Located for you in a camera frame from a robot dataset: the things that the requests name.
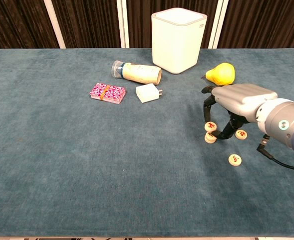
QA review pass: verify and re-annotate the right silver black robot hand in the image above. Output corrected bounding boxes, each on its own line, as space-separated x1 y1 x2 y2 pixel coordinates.
201 83 279 141

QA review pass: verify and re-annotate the dark pleated screen panel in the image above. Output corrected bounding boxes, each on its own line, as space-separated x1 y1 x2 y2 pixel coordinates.
126 0 220 49
51 0 122 49
0 0 60 50
218 0 294 52

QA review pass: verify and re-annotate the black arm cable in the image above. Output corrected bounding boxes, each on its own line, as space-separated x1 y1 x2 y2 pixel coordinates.
256 134 294 172

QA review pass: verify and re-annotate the pink patterned card deck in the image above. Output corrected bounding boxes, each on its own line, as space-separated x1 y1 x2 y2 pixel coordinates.
89 82 127 105

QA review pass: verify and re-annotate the white screen frame post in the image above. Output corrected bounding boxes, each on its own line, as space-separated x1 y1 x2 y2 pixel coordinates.
208 0 230 49
43 0 66 49
116 0 130 49

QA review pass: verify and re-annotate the white square bin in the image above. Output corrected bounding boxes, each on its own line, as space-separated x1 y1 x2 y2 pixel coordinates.
151 7 208 75

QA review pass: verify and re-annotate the teal velvet table cloth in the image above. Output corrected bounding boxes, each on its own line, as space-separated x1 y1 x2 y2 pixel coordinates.
0 47 294 238

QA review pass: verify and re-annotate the cream squeeze bottle clear cap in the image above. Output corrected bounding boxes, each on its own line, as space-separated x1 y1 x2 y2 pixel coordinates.
111 60 162 85

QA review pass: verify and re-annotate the yellow pear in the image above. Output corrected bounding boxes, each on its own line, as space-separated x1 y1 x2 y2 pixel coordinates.
200 62 236 87

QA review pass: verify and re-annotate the white power adapter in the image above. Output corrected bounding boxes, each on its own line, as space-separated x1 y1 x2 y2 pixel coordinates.
135 83 163 104

